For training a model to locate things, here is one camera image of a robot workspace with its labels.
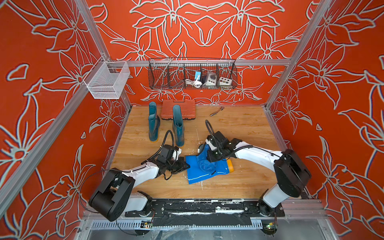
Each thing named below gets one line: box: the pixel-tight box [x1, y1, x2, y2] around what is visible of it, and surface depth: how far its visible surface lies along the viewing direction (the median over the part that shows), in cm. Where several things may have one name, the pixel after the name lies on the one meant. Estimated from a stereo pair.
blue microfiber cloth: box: [196, 144, 218, 173], surface depth 83 cm
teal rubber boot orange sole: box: [148, 101, 161, 142], surface depth 88 cm
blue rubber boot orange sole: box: [185, 155, 235, 185], surface depth 84 cm
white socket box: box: [219, 76, 233, 86], surface depth 96 cm
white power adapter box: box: [202, 72, 217, 86], surface depth 93 cm
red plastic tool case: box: [161, 99, 196, 120], surface depth 116 cm
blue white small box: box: [195, 71, 202, 81], surface depth 85 cm
